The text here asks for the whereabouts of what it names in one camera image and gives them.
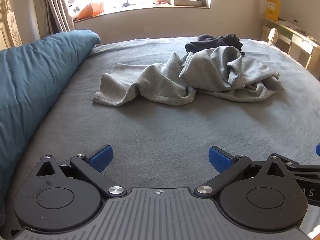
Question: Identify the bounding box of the orange bag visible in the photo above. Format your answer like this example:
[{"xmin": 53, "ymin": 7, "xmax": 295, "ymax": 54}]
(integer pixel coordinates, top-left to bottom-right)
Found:
[{"xmin": 76, "ymin": 2, "xmax": 105, "ymax": 20}]

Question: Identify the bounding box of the yellow box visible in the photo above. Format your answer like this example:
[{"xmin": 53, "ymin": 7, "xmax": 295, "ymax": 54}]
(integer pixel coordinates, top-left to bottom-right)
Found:
[{"xmin": 265, "ymin": 0, "xmax": 280, "ymax": 21}]

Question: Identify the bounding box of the dark navy garment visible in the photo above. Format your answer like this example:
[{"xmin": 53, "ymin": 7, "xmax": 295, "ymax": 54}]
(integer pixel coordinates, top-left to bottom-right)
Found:
[{"xmin": 185, "ymin": 34, "xmax": 246, "ymax": 57}]

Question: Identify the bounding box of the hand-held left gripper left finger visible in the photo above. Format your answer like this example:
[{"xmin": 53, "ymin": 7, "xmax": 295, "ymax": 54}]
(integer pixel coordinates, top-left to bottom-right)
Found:
[{"xmin": 35, "ymin": 144, "xmax": 125, "ymax": 200}]

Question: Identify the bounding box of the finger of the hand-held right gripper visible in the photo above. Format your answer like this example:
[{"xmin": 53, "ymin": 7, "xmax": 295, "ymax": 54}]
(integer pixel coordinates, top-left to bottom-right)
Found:
[{"xmin": 272, "ymin": 144, "xmax": 320, "ymax": 174}]

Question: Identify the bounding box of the cream carved bedpost finial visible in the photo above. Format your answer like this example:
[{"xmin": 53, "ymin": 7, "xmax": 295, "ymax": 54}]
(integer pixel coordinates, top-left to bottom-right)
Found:
[{"xmin": 267, "ymin": 27, "xmax": 279, "ymax": 46}]

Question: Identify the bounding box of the cream desk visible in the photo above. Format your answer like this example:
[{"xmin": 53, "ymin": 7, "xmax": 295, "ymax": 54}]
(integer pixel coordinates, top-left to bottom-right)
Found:
[{"xmin": 261, "ymin": 15, "xmax": 320, "ymax": 69}]

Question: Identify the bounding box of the grey bed blanket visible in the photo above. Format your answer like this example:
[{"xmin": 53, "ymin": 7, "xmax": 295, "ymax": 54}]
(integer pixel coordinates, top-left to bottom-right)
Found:
[{"xmin": 5, "ymin": 37, "xmax": 320, "ymax": 233}]

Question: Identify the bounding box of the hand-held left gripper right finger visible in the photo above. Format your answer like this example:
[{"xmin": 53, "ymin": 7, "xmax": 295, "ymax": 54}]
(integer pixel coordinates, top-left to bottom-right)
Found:
[{"xmin": 194, "ymin": 146, "xmax": 290, "ymax": 200}]

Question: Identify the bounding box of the cream carved headboard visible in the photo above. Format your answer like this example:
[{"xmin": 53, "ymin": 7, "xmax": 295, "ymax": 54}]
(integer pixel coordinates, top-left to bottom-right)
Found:
[{"xmin": 0, "ymin": 0, "xmax": 23, "ymax": 50}]

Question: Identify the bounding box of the beige curtain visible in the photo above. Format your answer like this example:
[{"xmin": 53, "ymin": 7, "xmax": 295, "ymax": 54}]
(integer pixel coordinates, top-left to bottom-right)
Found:
[{"xmin": 28, "ymin": 0, "xmax": 75, "ymax": 38}]

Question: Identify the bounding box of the teal pillow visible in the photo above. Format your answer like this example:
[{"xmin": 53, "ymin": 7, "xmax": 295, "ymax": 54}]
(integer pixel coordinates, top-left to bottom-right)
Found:
[{"xmin": 0, "ymin": 29, "xmax": 101, "ymax": 230}]

